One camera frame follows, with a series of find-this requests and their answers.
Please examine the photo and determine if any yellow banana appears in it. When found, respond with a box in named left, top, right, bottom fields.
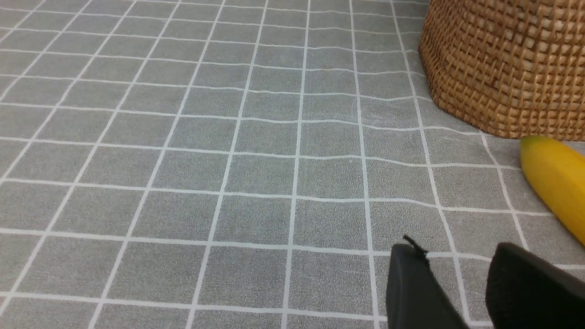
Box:
left=520, top=135, right=585, bottom=245

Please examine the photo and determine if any grey grid-pattern tablecloth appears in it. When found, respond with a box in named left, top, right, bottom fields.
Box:
left=0, top=0, right=584, bottom=329

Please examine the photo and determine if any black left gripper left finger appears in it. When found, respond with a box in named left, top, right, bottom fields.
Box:
left=386, top=236, right=468, bottom=329

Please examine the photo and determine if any woven rattan basket green lining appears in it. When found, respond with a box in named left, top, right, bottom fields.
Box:
left=418, top=0, right=585, bottom=141

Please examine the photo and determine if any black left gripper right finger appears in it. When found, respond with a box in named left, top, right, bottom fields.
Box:
left=485, top=242, right=585, bottom=329

